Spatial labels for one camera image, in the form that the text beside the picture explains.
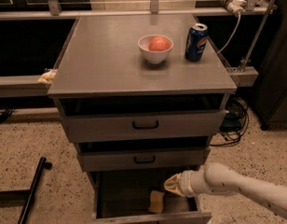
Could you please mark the middle grey drawer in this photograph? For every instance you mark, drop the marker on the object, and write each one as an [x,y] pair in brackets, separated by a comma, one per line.
[92,160]

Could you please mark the white ceramic bowl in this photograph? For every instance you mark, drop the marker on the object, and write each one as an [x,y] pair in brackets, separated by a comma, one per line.
[153,56]

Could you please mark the white power strip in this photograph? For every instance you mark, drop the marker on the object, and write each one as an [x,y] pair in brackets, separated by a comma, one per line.
[233,6]

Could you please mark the yellow sponge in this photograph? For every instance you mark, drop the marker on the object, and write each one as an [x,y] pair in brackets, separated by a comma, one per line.
[156,202]

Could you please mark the blue pepsi can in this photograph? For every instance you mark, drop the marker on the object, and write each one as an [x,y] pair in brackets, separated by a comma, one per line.
[196,42]

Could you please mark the yellow cloth on rail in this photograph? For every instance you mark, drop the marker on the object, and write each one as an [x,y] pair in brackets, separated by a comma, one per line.
[48,77]

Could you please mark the black middle drawer handle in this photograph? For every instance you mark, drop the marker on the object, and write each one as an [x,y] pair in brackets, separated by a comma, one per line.
[144,159]

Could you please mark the black metal floor frame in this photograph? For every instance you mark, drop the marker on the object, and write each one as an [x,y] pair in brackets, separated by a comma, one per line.
[25,197]

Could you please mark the black top drawer handle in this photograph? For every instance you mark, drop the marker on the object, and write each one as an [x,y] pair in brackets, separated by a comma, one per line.
[145,125]

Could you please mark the grey drawer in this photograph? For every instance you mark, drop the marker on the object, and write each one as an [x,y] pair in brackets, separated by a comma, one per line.
[83,129]
[92,160]
[122,197]

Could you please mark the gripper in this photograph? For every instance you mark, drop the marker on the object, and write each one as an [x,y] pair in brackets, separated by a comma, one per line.
[187,184]

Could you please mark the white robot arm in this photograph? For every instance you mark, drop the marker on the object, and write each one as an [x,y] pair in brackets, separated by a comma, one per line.
[218,179]

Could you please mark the top grey drawer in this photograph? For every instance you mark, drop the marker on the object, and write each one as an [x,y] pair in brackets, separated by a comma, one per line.
[83,129]

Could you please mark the orange fruit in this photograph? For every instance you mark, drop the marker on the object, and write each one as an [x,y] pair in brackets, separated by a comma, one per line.
[159,43]

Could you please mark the black drawer handle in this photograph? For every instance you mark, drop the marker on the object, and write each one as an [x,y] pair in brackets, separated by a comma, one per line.
[145,125]
[144,159]

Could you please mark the bottom grey drawer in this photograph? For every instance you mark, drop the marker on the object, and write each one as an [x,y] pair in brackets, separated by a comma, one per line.
[122,197]

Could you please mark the grey drawer cabinet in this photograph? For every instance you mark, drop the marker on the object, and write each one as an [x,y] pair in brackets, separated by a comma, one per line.
[102,72]

